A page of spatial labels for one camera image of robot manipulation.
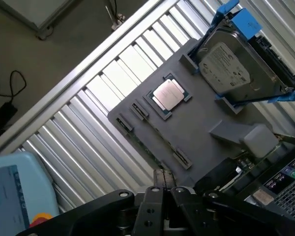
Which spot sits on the metal table foot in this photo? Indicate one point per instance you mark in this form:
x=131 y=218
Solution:
x=118 y=22

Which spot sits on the green RAM stick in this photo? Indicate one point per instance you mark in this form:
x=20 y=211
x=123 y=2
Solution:
x=147 y=149

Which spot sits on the blue plastic disk carrier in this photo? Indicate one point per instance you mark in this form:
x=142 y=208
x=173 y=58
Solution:
x=245 y=20

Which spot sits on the silver hard disk drive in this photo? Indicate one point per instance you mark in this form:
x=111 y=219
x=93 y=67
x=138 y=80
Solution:
x=226 y=66

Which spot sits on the graphics card with black shroud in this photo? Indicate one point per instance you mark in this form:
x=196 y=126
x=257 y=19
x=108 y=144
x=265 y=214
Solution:
x=218 y=172

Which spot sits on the light blue teach pendant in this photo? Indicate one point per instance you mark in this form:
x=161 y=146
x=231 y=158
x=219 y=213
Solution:
x=12 y=191

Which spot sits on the white framed panel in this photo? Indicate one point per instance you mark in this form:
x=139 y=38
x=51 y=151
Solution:
x=49 y=12

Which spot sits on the silver CPU chip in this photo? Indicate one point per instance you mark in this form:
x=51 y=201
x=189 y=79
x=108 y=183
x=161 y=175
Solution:
x=167 y=94

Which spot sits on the black power adapter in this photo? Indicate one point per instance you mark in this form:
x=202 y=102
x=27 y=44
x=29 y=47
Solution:
x=3 y=115

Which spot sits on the grey printed parts rack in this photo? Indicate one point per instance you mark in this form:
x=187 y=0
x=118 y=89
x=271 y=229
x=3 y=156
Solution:
x=201 y=127

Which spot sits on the circuit board with components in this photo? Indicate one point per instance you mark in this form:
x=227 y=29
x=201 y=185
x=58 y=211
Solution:
x=288 y=186

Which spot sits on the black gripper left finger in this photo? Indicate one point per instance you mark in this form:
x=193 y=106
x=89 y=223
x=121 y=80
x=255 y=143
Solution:
x=150 y=209

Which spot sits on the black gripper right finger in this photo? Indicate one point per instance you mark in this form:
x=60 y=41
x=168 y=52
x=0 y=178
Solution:
x=184 y=209

